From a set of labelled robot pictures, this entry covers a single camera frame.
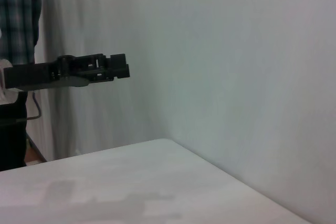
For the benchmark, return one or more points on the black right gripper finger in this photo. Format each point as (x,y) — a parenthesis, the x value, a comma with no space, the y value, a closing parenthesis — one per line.
(122,71)
(118,59)

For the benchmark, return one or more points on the person in plaid shirt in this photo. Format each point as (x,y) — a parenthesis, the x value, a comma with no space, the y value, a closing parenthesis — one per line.
(18,11)

